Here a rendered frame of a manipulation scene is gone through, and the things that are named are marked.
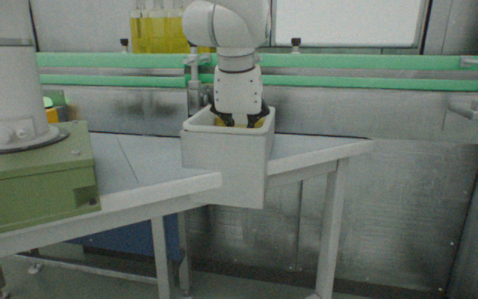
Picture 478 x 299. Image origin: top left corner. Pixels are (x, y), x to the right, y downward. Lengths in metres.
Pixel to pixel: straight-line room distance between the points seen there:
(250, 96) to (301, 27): 0.43
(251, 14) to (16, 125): 0.40
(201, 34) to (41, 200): 0.34
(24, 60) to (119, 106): 0.35
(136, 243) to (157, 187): 0.53
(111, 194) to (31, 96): 0.20
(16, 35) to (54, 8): 0.81
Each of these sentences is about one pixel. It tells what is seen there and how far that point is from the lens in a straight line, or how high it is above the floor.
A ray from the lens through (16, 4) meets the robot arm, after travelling 0.58.
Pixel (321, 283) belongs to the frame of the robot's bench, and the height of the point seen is 0.25.
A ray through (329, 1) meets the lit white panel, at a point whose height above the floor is 1.11.
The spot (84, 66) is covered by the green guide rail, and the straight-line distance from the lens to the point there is 0.94.
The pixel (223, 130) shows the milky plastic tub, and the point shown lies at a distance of 0.58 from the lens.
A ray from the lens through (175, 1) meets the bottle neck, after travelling 0.94.
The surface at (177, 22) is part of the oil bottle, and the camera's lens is 0.92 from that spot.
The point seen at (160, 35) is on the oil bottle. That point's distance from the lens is 0.93.
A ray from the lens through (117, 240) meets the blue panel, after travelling 1.11.
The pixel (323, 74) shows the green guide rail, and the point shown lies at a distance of 0.84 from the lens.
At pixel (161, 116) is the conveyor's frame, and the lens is 0.82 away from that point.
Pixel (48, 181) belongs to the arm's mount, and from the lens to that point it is 0.50.
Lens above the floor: 1.00
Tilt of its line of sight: 18 degrees down
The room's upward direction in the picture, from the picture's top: straight up
